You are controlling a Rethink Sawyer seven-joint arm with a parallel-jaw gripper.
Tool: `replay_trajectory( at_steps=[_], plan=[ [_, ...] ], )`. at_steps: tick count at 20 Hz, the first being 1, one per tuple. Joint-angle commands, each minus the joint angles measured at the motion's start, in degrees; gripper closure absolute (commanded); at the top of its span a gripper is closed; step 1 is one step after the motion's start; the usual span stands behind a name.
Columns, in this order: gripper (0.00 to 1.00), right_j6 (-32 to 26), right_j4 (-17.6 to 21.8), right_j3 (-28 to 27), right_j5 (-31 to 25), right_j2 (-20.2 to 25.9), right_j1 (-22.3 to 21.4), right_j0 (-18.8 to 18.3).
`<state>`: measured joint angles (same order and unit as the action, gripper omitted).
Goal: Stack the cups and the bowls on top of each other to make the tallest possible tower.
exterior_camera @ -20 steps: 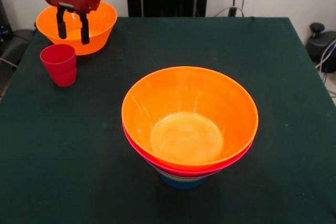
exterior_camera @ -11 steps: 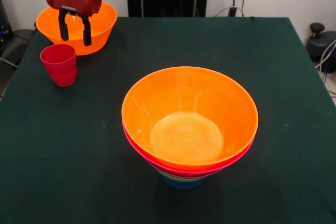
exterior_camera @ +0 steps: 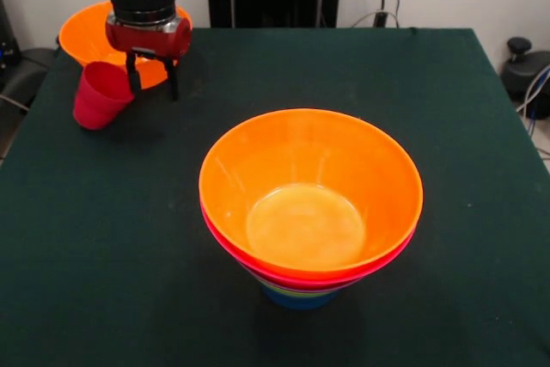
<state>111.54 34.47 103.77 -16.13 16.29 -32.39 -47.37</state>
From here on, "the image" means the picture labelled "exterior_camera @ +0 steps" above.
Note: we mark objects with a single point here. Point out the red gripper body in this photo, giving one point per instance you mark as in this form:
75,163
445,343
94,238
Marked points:
150,42

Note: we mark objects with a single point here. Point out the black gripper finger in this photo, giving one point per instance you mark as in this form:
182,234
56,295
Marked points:
132,72
172,79

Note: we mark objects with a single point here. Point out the red cup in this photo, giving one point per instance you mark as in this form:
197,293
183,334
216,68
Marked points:
96,100

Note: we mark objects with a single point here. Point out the yellow-orange large bowl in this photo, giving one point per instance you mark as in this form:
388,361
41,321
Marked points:
86,36
279,160

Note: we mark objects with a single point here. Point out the orange shallow bowl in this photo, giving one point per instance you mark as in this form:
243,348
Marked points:
240,255

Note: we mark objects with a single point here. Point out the purple bowl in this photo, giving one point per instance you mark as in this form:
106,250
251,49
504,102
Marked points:
301,289

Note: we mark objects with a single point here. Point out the blue bowl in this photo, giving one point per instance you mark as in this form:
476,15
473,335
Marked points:
301,301

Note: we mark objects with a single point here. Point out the pink large bowl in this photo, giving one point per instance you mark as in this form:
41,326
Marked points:
386,268

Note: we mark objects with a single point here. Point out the grey office chair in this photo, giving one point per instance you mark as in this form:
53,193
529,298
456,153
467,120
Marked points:
30,75

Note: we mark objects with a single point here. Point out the black computer equipment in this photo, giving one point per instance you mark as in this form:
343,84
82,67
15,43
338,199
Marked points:
8,40

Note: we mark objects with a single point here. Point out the dark green tablecloth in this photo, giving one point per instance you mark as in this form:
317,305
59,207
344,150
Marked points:
129,298

